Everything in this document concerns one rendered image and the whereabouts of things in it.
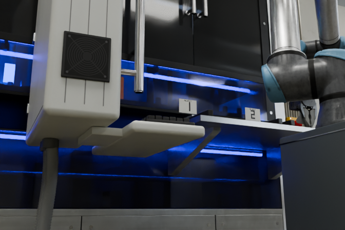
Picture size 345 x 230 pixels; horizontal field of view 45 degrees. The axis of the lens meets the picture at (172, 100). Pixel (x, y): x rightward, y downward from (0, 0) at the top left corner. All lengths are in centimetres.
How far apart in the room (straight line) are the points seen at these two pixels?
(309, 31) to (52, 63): 562
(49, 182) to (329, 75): 83
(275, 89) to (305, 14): 532
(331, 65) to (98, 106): 63
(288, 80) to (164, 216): 74
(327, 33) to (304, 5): 491
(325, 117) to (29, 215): 97
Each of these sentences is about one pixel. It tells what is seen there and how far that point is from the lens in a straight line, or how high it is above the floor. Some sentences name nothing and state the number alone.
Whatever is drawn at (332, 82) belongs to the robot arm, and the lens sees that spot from 119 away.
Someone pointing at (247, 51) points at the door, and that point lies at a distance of 203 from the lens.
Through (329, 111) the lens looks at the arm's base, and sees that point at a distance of 116.
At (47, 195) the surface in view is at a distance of 125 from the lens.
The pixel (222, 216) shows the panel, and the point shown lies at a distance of 177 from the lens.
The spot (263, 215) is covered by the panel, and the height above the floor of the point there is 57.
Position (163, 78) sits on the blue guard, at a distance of 172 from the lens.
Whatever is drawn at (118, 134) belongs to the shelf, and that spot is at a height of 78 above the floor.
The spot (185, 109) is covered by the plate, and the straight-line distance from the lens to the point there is 173.
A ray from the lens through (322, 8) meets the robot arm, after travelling 157.
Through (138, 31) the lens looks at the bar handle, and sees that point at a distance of 110.
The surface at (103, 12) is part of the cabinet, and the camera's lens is 108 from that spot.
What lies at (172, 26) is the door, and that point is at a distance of 185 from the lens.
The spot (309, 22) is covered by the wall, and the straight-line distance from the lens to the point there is 648.
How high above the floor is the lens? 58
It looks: 15 degrees up
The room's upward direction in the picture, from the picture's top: straight up
